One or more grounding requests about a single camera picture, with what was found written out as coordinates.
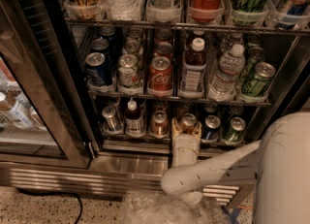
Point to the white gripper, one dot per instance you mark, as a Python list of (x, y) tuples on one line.
[(186, 143)]

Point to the orange soda can front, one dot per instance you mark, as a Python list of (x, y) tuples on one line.
[(188, 122)]

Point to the orange soda can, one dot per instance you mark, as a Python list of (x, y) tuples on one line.
[(159, 123), (188, 122)]

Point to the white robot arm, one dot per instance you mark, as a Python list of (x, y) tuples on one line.
[(278, 165)]

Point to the blue can bottom shelf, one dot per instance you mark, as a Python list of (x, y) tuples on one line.
[(210, 127)]

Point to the orange soda can left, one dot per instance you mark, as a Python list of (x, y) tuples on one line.
[(159, 123)]

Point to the brown tea bottle middle shelf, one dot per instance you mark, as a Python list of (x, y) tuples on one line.
[(194, 65)]

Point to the green can bottom shelf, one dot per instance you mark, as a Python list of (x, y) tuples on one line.
[(234, 130)]

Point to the brown juice bottle bottom shelf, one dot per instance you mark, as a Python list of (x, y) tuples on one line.
[(134, 124)]

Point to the red coca-cola can front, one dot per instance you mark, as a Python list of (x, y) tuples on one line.
[(160, 74)]

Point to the red coca-cola can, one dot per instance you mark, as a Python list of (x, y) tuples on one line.
[(160, 74), (163, 49)]

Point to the stainless fridge base grille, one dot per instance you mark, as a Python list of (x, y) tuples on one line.
[(109, 176)]

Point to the silver can bottom shelf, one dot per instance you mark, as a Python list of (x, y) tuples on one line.
[(110, 115)]

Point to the green white soda can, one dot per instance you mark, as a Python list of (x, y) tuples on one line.
[(128, 71)]

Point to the green can middle front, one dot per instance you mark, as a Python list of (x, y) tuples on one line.
[(259, 80)]

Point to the blue pepsi can front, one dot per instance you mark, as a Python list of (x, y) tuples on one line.
[(97, 68)]

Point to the blue pepsi can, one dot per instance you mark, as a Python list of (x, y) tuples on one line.
[(101, 46), (97, 68)]

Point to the glass fridge door left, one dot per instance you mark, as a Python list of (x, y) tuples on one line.
[(50, 112)]

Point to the red bull can top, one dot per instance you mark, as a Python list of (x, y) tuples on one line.
[(290, 10)]

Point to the clear water bottle middle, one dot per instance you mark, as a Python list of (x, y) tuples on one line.
[(228, 70)]

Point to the clear plastic bag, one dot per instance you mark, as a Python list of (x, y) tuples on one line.
[(160, 208)]

